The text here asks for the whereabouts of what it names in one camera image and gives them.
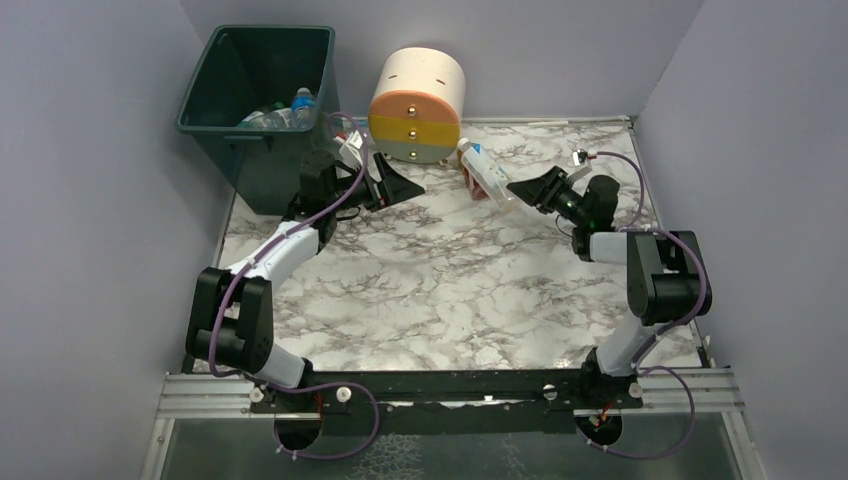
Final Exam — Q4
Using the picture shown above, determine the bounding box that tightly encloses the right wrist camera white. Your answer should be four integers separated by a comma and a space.
567, 149, 597, 183

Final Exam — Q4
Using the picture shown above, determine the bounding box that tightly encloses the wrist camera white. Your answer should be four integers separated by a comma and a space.
334, 130, 367, 169
567, 149, 597, 183

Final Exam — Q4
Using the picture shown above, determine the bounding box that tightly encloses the green label water bottle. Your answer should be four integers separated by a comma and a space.
258, 101, 286, 114

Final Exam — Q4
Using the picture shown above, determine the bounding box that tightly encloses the blue cap clear bottle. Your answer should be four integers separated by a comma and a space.
291, 87, 316, 129

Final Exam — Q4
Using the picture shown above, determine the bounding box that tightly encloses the dark green plastic bin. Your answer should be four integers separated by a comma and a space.
176, 25, 340, 216

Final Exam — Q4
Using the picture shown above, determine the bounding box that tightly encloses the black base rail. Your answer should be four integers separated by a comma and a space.
250, 369, 643, 437

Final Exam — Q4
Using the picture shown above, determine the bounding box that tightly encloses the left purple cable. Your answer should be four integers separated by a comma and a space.
206, 111, 382, 462

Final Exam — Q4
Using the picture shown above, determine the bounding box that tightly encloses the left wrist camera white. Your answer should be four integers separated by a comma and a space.
334, 130, 367, 169

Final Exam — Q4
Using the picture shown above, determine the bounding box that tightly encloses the aluminium frame rail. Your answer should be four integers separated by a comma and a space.
156, 369, 745, 420

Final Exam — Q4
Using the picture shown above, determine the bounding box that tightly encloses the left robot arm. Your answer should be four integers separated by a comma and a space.
185, 150, 425, 389

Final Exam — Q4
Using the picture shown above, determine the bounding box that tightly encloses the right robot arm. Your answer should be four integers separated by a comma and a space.
507, 167, 711, 404

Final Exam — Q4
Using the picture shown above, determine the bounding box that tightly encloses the white cap bottle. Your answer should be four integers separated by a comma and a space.
457, 138, 516, 212

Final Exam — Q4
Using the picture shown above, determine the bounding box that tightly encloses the round pastel drawer cabinet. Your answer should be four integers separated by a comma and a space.
367, 47, 466, 164

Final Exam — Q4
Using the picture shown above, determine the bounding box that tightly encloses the amber tea bottle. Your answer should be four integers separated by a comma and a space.
457, 151, 489, 200

